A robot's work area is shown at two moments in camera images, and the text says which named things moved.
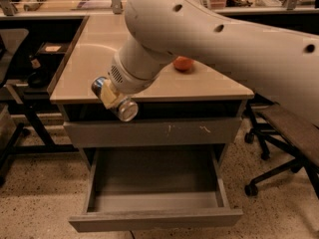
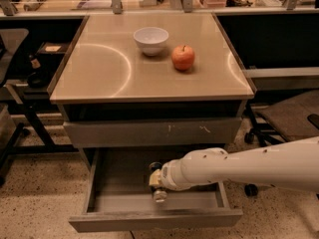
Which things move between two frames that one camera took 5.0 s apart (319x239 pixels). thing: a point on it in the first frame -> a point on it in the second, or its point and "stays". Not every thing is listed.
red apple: x=182 y=63 stays
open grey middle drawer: x=149 y=187 stays
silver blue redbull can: x=126 y=110 -> x=159 y=193
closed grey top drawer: x=153 y=132 stays
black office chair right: x=295 y=137 stays
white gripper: x=122 y=78 -> x=165 y=175
